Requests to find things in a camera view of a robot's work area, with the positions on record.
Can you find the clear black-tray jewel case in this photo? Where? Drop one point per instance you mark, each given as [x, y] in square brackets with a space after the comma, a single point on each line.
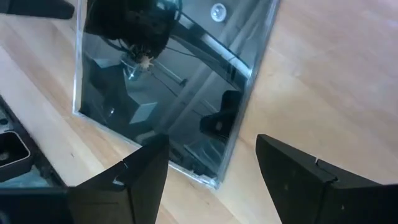
[192, 77]

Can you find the small square depth camera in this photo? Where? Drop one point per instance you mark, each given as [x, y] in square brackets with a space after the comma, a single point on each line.
[12, 149]

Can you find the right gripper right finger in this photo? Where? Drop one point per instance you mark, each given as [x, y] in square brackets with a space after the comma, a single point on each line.
[326, 202]

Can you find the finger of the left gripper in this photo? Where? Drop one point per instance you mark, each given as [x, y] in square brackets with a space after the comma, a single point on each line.
[34, 7]

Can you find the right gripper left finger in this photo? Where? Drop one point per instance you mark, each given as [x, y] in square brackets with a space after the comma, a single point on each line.
[109, 199]

